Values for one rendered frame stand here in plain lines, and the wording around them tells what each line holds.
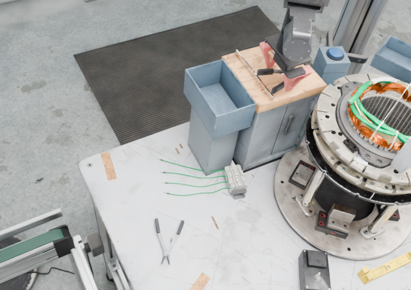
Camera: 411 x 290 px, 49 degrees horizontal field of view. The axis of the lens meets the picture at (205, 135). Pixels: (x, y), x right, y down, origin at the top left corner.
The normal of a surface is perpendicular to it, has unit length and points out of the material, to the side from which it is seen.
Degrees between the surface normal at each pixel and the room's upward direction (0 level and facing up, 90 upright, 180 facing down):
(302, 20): 6
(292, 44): 92
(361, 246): 0
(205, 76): 90
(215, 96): 0
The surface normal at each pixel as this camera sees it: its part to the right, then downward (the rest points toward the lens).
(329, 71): 0.15, 0.78
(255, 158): 0.44, 0.72
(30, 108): 0.09, -0.63
